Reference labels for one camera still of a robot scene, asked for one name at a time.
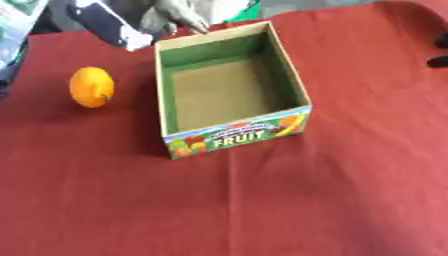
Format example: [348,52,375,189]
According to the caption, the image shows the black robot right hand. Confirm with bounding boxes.
[425,32,448,69]

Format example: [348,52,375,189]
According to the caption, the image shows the person's hand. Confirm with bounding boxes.
[173,13,212,36]

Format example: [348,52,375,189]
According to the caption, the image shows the cardboard box green inside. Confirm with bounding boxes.
[152,20,314,160]

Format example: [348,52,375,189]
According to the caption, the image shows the green object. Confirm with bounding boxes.
[224,0,263,24]

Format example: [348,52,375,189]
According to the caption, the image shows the orange toy fruit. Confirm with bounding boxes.
[68,66,118,109]

